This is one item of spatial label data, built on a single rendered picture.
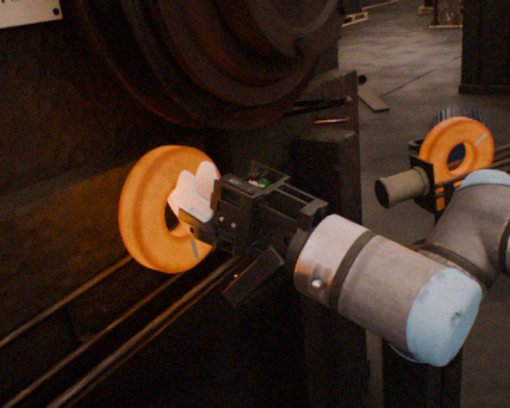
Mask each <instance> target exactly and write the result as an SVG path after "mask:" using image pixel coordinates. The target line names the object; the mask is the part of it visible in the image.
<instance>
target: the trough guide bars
mask: <svg viewBox="0 0 510 408"><path fill-rule="evenodd" d="M509 149H510V144H505V145H503V146H500V147H496V148H494V149H493V155H494V154H495V153H499V152H502V151H504V150H509ZM463 159H464V158H463ZM463 159H461V160H458V161H454V162H451V163H448V164H447V168H448V170H451V169H453V168H456V167H459V166H460V165H461V163H462V161H463ZM509 164H510V152H508V153H505V154H502V155H499V156H495V157H492V162H491V164H490V165H488V166H485V167H482V168H479V169H476V170H473V171H471V172H468V173H463V174H461V175H458V176H455V177H453V178H448V179H446V180H443V181H441V182H438V183H435V190H439V189H442V187H443V189H444V190H443V191H440V192H437V193H435V196H436V199H439V198H441V197H444V201H445V208H447V206H448V205H449V203H450V201H451V199H452V196H453V194H454V192H455V191H456V190H457V189H458V188H459V186H460V185H461V184H458V185H455V186H454V183H456V182H459V181H461V180H464V179H466V178H467V176H468V175H469V174H471V173H473V172H476V171H478V170H494V169H496V168H499V167H504V166H506V165H509ZM500 171H501V172H504V173H510V167H508V168H505V169H502V170H500Z"/></svg>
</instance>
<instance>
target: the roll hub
mask: <svg viewBox="0 0 510 408"><path fill-rule="evenodd" d="M213 1H214V4H215V6H216V8H217V11H218V13H219V15H220V17H222V19H223V21H224V23H225V24H226V26H227V27H228V29H229V32H230V33H231V35H232V36H233V37H234V38H235V40H236V41H237V42H238V43H239V44H240V45H241V46H242V47H243V48H245V49H246V50H248V51H249V52H250V53H252V54H254V55H256V56H258V57H259V58H262V60H272V61H301V60H311V59H313V58H315V56H317V55H319V54H321V53H322V52H323V51H324V50H325V49H326V48H327V47H328V46H329V45H330V44H332V42H333V41H334V40H335V38H336V37H337V34H338V33H339V32H340V30H341V28H342V25H343V22H344V20H345V18H346V14H341V11H340V8H339V4H340V1H341V0H213ZM306 36H307V38H308V40H309V42H310V48H309V52H308V53H307V54H304V55H298V52H297V50H296V48H295V46H296V41H297V38H298V37H306Z"/></svg>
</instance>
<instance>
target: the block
mask: <svg viewBox="0 0 510 408"><path fill-rule="evenodd" d="M294 153H295V163H296V175H297V188H298V189H299V190H301V191H302V192H303V193H307V194H309V195H311V196H313V197H315V198H318V199H320V200H322V201H325V202H327V203H328V207H327V212H326V217H329V216H331V215H334V214H335V215H337V216H339V217H342V218H346V219H347V220H349V221H351V222H353V223H355V224H358V225H360V184H359V159H358V136H357V133H355V132H353V131H344V130H334V129H322V128H314V129H312V130H310V131H308V132H307V133H303V134H301V135H299V136H297V137H296V138H295V139H294Z"/></svg>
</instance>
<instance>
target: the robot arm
mask: <svg viewBox="0 0 510 408"><path fill-rule="evenodd" d="M260 168H263V169H266V170H268V172H270V173H273V174H275V175H277V176H278V179H277V182H275V183H273V184H270V182H269V181H268V180H266V179H263V178H262V179H260V174H261V173H260ZM290 179H291V177H289V176H287V175H285V174H283V173H279V172H277V170H275V169H273V168H272V167H268V166H266V165H264V164H262V163H259V162H257V161H254V160H253V161H252V166H251V173H249V174H248V175H245V174H244V175H242V174H238V175H236V176H234V175H232V174H231V173H229V174H227V175H224V176H223V177H221V178H219V180H218V175H217V172H216V167H215V166H214V165H213V164H212V163H211V162H209V161H203V162H202V163H201V164H200V166H199V167H198V171H197V173H196V176H195V177H194V176H193V175H192V174H191V173H190V172H188V171H183V172H182V173H181V174H180V175H179V178H178V182H177V185H176V188H175V189H174V190H173V192H172V193H171V195H170V196H169V197H168V202H169V204H170V206H171V208H172V209H173V212H174V213H175V214H176V216H177V217H178V221H179V222H180V223H181V224H182V225H183V226H184V228H185V229H187V230H188V232H189V234H190V235H192V236H193V237H194V238H196V239H197V240H198V241H201V242H203V243H207V244H208V245H211V246H212V247H214V248H215V249H219V248H220V249H221V250H223V251H226V252H228V253H231V254H232V255H234V256H245V257H247V258H248V257H249V256H251V255H252V256H253V257H254V258H257V259H256V260H255V261H254V262H253V263H252V264H251V265H250V266H249V267H248V268H247V269H244V270H242V272H241V273H239V274H238V275H236V276H235V277H234V279H233V280H232V281H231V282H230V283H229V286H228V287H227V288H226V289H224V290H223V291H222V294H223V296H224V297H225V298H227V300H228V301H229V302H230V304H231V305H232V306H233V308H234V309H235V308H237V307H238V306H240V305H242V304H244V305H247V304H248V303H250V302H251V301H254V300H255V299H256V298H257V296H258V295H259V294H260V293H261V291H262V289H261V288H262V287H263V286H264V285H266V284H267V283H269V282H270V281H271V280H272V279H273V278H274V277H275V276H276V275H278V274H279V273H280V272H281V270H282V269H283V268H284V271H286V274H287V275H289V276H291V277H292V278H293V279H294V284H295V287H296V288H297V290H298V291H300V292H302V293H303V294H304V295H306V296H308V297H310V298H312V299H314V300H315V301H317V302H319V303H321V304H323V305H325V306H327V307H328V308H330V309H332V310H334V311H336V312H338V313H339V314H340V315H342V316H343V317H344V318H346V319H349V320H351V321H353V322H354V323H356V324H358V325H359V326H362V327H364V328H365V329H366V330H368V331H370V332H374V333H375V334H377V335H378V336H380V337H382V338H384V339H385V340H387V341H388V344H389V345H390V347H391V348H392V349H393V350H394V351H395V352H397V353H398V354H400V355H401V356H403V357H405V358H407V359H408V360H412V361H415V362H420V363H429V364H431V365H433V366H445V365H446V364H447V363H448V362H451V361H452V360H453V359H454V357H455V356H456V354H457V353H458V350H459V349H460V347H461V346H462V344H463V343H464V341H465V339H466V337H467V335H468V333H469V331H470V329H471V326H473V323H474V321H475V319H476V316H477V314H478V312H479V307H480V304H481V302H482V301H483V299H484V298H485V295H486V294H487V292H489V290H490V289H491V287H492V286H493V284H494V283H495V281H496V279H497V278H498V276H499V275H500V273H503V274H504V275H509V276H510V175H508V174H507V173H504V172H501V171H495V170H478V171H476V172H473V173H471V174H469V175H468V176H467V178H465V179H464V181H463V182H462V184H461V185H460V186H459V188H458V189H457V190H456V191H455V192H454V194H453V196H452V199H451V201H450V203H449V205H448V206H447V208H446V209H445V212H444V213H443V215H442V216H441V218H440V219H439V222H438V223H436V225H435V226H434V227H433V229H432V231H431V233H430V235H429V236H428V238H427V239H426V241H425V242H424V244H423V245H422V247H421V249H420V250H419V251H418V252H415V251H412V250H410V249H408V248H406V247H404V246H401V245H400V244H397V243H395V242H393V241H391V240H388V239H386V238H384V237H381V236H380V235H377V234H375V233H373V232H371V230H370V229H366V228H364V227H362V226H360V225H358V224H355V223H353V222H351V221H349V220H347V219H346V218H342V217H339V216H337V215H335V214H334V215H331V216H329V217H326V212H327V207H328V203H327V202H325V201H322V200H320V199H318V198H315V197H313V196H311V195H309V194H307V193H303V192H302V191H301V190H299V189H297V188H295V187H293V186H290V185H289V184H290ZM259 255H260V256H259ZM258 256H259V257H258Z"/></svg>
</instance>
